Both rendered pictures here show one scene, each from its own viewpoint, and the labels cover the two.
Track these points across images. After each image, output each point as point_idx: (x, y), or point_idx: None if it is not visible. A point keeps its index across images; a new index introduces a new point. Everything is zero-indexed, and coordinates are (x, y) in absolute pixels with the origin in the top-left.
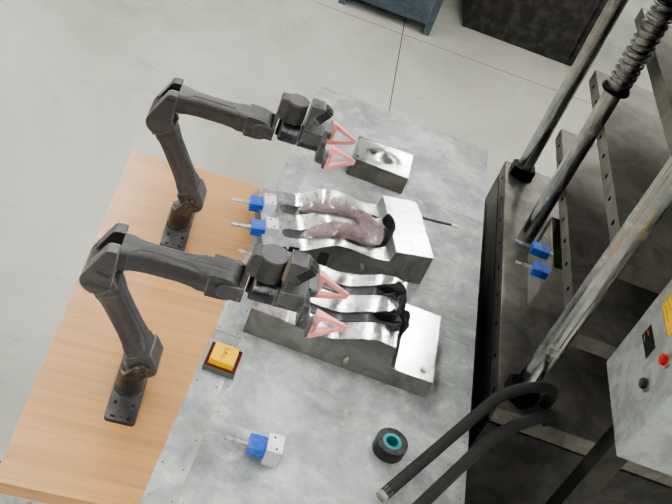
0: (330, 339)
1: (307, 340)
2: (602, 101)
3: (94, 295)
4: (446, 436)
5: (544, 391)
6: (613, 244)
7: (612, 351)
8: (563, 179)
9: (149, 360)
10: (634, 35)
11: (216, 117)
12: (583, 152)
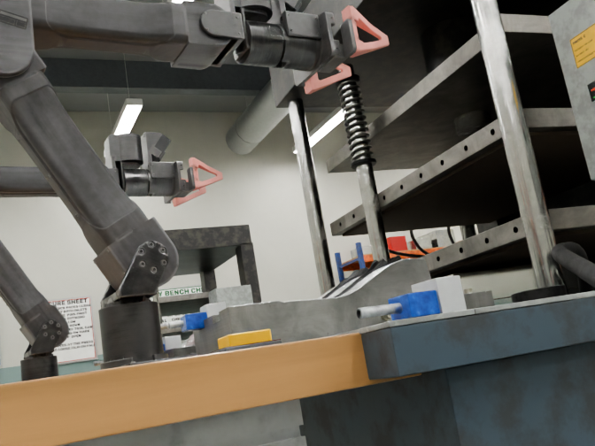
0: (351, 296)
1: (326, 319)
2: (362, 174)
3: (5, 96)
4: (575, 258)
5: (581, 247)
6: (494, 76)
7: (578, 213)
8: (385, 259)
9: (155, 229)
10: (345, 114)
11: (39, 181)
12: (382, 225)
